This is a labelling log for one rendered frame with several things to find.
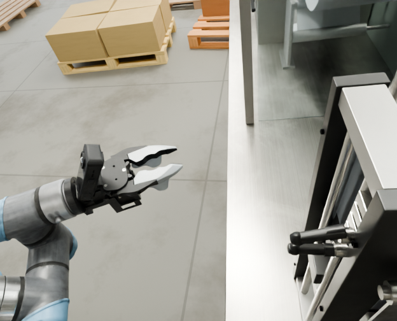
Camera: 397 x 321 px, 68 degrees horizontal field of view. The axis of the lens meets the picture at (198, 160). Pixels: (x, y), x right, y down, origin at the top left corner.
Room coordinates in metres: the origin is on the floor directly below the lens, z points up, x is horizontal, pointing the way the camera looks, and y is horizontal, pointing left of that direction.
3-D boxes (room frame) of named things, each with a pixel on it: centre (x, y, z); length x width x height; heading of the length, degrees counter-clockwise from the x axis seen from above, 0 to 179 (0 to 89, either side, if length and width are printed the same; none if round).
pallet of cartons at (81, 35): (3.54, 0.58, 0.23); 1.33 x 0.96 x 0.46; 69
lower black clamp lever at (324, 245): (0.11, -0.09, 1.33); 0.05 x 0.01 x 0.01; 75
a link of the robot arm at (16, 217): (0.35, 0.34, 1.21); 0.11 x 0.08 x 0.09; 96
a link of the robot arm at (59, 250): (0.33, 0.34, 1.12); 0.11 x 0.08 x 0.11; 6
